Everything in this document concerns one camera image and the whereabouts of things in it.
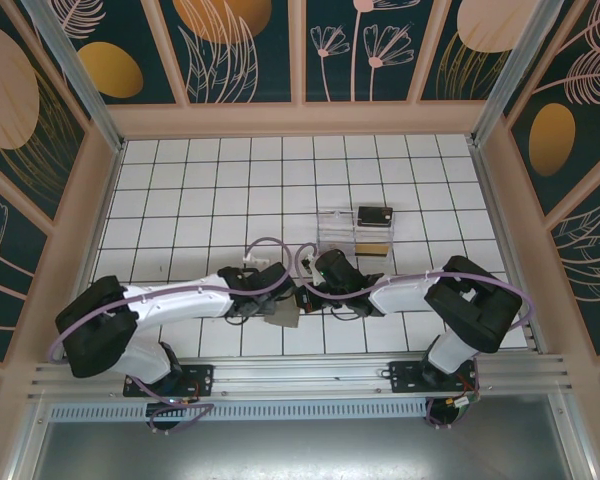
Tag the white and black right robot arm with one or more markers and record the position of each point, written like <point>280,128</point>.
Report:
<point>405,300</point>

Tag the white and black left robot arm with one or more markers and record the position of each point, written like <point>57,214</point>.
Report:
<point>180,312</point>

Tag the clear acrylic card organizer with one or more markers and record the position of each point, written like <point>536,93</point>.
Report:
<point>335,230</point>

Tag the gold credit card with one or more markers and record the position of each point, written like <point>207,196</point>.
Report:
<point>372,249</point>

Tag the black credit card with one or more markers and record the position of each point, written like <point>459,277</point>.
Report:
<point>375,216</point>

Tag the grey metal panel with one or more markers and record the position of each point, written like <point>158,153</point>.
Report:
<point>300,450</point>

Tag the aluminium mounting rail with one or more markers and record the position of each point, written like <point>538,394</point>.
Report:
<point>300,372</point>

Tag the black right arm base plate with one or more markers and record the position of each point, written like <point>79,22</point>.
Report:
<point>402,375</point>

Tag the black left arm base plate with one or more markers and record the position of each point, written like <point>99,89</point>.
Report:
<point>200,377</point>

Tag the aluminium frame post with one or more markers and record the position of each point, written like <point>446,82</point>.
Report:
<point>510,70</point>
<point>80,85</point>

